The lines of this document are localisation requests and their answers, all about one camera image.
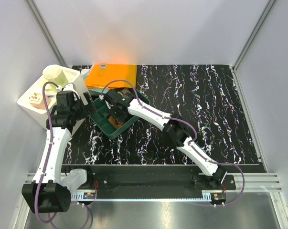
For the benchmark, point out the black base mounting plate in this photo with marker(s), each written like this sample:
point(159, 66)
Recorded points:
point(159, 182)

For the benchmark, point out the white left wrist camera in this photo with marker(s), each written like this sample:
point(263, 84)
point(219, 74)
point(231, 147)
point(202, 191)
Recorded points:
point(71, 87)

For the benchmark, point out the orange and teal folders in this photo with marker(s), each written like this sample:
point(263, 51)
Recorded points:
point(99, 75)

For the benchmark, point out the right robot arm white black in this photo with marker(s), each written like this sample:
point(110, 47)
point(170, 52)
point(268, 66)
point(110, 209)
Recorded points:
point(173, 127)

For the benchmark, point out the brown boxer briefs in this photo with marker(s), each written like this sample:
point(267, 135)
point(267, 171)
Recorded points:
point(115, 123)

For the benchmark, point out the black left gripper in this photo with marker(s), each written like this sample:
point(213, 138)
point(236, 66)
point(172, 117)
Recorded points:
point(92, 108)

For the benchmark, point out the aluminium front rail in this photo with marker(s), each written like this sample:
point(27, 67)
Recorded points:
point(264, 184)

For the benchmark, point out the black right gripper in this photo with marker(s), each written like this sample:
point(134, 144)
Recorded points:
point(117, 119)

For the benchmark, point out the yellow green cup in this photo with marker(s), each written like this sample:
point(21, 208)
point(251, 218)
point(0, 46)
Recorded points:
point(54, 73)

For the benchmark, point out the pink box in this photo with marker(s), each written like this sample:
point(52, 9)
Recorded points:
point(36, 100)

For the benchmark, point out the green divided organizer tray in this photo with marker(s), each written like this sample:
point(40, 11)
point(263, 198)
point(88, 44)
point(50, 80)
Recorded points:
point(100, 118)

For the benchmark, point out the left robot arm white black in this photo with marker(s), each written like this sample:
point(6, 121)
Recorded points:
point(53, 148)

